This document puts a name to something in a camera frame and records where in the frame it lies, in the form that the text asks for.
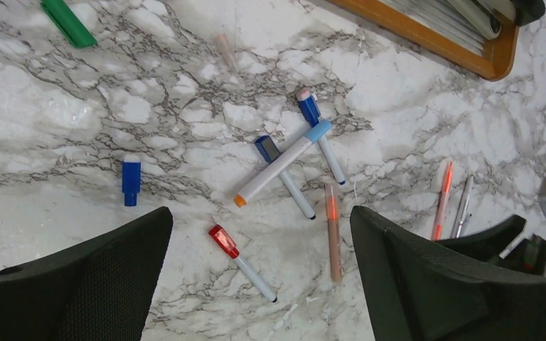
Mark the black cap marker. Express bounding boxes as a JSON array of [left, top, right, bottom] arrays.
[[254, 135, 316, 220]]

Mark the peach orange highlighter pen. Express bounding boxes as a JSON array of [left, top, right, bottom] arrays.
[[325, 183, 343, 283]]

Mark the translucent highlighter cap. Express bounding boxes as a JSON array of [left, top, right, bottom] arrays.
[[215, 33, 238, 72]]

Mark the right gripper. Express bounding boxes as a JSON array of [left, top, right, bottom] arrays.
[[437, 215, 546, 276]]

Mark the green cap marker pen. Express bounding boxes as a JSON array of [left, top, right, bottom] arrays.
[[451, 175, 473, 239]]

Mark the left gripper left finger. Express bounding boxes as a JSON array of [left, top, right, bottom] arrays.
[[0, 207, 173, 340]]

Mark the green marker cap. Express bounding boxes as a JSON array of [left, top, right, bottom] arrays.
[[40, 0, 97, 48]]

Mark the wooden three-tier shelf rack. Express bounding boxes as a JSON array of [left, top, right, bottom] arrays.
[[332, 1, 519, 81]]

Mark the light blue cap marker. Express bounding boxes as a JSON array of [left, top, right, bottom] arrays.
[[233, 120, 332, 207]]

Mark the blue marker cap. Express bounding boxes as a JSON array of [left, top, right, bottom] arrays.
[[122, 154, 141, 207]]

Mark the dark blue cap marker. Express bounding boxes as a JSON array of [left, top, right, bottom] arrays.
[[296, 87, 347, 186]]

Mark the red cap marker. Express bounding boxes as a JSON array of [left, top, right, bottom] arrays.
[[208, 224, 277, 303]]

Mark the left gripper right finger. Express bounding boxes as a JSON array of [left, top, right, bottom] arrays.
[[350, 206, 546, 340]]

